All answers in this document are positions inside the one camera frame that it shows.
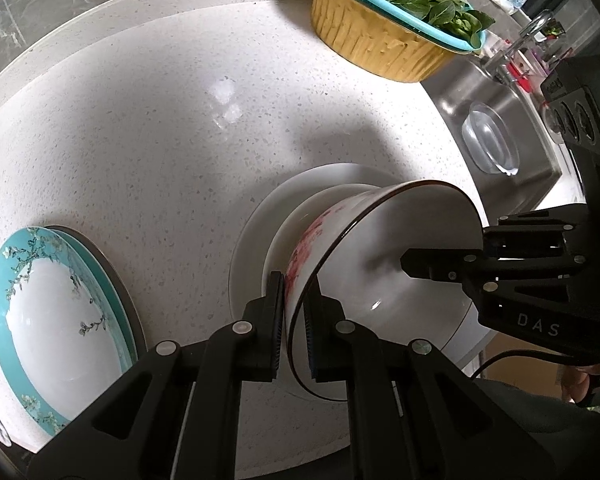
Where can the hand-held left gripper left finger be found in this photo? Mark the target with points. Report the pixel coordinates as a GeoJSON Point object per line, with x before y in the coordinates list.
{"type": "Point", "coordinates": [277, 320]}

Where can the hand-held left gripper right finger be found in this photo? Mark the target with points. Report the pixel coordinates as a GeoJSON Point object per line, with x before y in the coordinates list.
{"type": "Point", "coordinates": [310, 340]}

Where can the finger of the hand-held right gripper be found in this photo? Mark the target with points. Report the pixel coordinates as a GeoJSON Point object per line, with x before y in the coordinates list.
{"type": "Point", "coordinates": [535, 235]}
{"type": "Point", "coordinates": [445, 266]}

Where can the white bowl with red flowers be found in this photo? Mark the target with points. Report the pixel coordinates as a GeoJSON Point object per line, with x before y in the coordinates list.
{"type": "Point", "coordinates": [370, 240]}

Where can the teal rimmed floral plate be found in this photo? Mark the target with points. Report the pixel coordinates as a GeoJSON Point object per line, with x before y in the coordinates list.
{"type": "Point", "coordinates": [100, 275]}
{"type": "Point", "coordinates": [50, 320]}

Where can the person's right hand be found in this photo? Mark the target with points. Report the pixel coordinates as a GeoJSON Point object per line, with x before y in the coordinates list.
{"type": "Point", "coordinates": [575, 385]}

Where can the chrome faucet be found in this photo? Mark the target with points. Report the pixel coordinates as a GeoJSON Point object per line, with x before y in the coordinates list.
{"type": "Point", "coordinates": [525, 32]}

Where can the person's dark clothing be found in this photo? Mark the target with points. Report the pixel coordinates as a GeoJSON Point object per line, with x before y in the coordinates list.
{"type": "Point", "coordinates": [555, 435]}

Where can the yellow plastic basin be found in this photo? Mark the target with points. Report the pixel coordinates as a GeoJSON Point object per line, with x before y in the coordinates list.
{"type": "Point", "coordinates": [370, 45]}

